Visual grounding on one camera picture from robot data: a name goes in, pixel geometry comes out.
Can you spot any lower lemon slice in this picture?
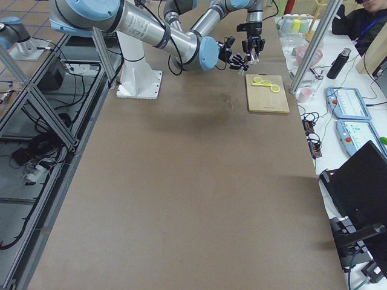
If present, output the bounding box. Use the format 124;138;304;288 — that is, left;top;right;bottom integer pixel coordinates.
270;85;281;92

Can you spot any pink bowl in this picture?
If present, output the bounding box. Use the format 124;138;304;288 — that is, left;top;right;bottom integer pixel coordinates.
294;45;324;67

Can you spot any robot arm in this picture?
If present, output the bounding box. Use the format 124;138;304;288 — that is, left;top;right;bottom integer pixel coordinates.
163;0;265;55
49;1;255;71

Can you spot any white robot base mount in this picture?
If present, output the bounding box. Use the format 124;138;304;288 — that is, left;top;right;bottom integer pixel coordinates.
117;32;163;100

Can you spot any upper teach pendant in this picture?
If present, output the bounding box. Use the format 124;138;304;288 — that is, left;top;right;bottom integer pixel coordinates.
325;86;372;121

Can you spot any black water bottle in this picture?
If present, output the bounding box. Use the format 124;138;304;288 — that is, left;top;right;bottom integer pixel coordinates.
327;48;351;80

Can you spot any person in black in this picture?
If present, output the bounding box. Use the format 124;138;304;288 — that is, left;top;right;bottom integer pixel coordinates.
331;0;386;56

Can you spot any teach pendant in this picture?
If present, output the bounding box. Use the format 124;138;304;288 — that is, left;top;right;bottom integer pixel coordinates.
325;86;372;121
336;119;386;156

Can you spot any bamboo cutting board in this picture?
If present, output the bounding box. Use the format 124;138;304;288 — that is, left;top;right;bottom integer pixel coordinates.
246;74;290;114

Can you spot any clear glass measuring cup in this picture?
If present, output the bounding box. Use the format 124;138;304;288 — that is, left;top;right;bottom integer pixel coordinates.
247;49;259;64

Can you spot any black laptop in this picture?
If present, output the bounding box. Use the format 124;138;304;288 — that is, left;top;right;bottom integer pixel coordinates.
319;141;386;227

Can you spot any yellow plastic knife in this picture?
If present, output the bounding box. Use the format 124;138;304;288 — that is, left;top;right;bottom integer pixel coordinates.
251;82;273;87

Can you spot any pink cup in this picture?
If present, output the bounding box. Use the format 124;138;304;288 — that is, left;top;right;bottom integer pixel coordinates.
298;88;313;103

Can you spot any middle lemon slice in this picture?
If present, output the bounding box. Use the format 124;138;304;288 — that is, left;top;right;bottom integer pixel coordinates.
262;80;272;86

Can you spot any lower teach pendant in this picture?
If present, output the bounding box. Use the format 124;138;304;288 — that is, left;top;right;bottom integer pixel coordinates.
336;119;386;156

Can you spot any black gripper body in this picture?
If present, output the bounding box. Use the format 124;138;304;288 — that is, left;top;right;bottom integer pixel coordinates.
217;36;239;65
236;21;262;45

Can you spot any aluminium frame post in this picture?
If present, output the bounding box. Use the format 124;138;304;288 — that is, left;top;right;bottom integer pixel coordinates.
289;0;342;95

